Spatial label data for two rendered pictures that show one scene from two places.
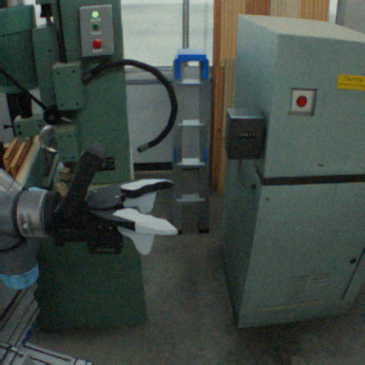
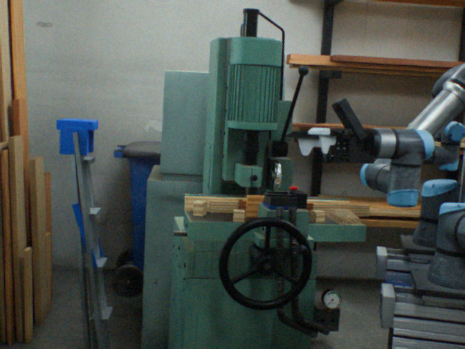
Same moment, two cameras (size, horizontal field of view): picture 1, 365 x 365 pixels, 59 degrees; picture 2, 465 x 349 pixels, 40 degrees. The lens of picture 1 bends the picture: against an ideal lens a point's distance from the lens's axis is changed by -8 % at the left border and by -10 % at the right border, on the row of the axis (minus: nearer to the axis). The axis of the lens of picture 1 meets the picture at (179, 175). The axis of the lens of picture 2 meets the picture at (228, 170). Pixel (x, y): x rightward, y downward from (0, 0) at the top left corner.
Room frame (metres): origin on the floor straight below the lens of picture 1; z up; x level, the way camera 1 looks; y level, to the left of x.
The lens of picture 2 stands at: (1.34, 2.83, 1.32)
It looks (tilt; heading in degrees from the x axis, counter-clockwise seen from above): 7 degrees down; 269
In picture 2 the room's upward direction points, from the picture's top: 3 degrees clockwise
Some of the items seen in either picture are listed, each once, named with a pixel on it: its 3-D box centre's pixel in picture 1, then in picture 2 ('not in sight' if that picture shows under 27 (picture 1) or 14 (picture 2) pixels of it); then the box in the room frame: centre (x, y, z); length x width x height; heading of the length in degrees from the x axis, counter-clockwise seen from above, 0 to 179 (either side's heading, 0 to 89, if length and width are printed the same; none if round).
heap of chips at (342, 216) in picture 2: not in sight; (344, 215); (0.89, 0.64, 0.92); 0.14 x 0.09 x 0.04; 99
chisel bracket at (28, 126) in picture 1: (33, 126); (248, 176); (1.23, 0.58, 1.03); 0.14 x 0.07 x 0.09; 99
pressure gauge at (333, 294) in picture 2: not in sight; (330, 300); (0.94, 0.77, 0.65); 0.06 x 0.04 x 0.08; 9
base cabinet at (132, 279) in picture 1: (82, 250); (232, 347); (1.25, 0.48, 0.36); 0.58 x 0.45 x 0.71; 99
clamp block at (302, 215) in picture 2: not in sight; (282, 220); (1.12, 0.78, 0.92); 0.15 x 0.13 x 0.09; 9
